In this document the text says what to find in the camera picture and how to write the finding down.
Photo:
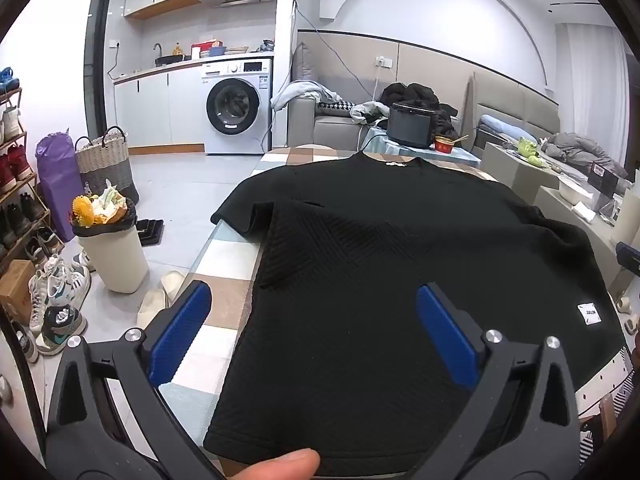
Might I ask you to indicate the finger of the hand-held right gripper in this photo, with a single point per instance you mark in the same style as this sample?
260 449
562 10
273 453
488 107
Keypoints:
630 259

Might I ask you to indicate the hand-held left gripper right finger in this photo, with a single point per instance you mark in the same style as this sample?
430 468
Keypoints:
445 335

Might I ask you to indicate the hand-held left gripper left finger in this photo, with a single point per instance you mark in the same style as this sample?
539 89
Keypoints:
180 330

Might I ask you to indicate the black t-shirt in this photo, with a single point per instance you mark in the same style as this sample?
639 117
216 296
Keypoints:
375 270

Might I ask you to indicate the black clothes pile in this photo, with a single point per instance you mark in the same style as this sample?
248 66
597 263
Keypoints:
415 92

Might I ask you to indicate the person's left hand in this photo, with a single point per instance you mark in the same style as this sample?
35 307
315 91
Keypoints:
280 466

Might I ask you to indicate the beige slipper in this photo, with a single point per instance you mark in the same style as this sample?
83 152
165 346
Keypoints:
150 310
172 285

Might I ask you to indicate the checkered tablecloth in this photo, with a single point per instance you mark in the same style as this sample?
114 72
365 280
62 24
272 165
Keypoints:
225 305

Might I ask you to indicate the cream trash bin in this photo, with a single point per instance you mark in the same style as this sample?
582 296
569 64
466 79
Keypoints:
115 260

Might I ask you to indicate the black teal sneaker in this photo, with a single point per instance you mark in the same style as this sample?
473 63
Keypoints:
62 327

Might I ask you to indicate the grey jacket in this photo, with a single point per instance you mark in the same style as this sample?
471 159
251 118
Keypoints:
580 152

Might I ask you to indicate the white green sneaker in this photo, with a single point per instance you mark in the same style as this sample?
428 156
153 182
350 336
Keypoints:
70 285

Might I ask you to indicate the beige bed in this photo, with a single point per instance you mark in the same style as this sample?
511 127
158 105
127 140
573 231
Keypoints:
520 180

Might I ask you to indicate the green item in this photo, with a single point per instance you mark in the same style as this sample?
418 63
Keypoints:
527 149

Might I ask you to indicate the yellow round item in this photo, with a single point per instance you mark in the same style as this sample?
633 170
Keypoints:
82 210

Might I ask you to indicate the cardboard box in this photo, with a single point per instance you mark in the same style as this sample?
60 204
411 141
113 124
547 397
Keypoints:
15 290

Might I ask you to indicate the woven laundry basket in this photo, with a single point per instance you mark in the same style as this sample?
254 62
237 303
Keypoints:
102 165

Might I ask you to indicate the white curtain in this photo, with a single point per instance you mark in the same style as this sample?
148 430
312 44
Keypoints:
590 80

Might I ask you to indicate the red bowl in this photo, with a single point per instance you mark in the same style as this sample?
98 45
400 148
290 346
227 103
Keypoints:
443 146

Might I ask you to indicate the purple bag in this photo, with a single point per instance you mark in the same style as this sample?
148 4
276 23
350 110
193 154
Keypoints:
55 185

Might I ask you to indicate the teal covered side table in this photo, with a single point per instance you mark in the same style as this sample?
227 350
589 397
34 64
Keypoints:
380 145

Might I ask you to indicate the black countertop appliance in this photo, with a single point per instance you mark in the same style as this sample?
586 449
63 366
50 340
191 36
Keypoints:
412 125

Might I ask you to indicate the wooden shoe rack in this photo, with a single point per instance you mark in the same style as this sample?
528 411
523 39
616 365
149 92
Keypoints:
27 180

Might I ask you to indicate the white lower cabinets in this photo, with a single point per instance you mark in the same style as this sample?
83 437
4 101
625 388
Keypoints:
155 105

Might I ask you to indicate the white washing machine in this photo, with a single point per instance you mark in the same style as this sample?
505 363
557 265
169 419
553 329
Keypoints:
235 105

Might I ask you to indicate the grey sofa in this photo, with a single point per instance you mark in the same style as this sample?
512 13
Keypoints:
330 130

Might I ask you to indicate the light grey cloth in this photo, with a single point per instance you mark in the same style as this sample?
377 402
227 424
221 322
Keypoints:
305 91

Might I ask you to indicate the wall socket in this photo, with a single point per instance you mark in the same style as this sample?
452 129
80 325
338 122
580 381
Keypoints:
383 62

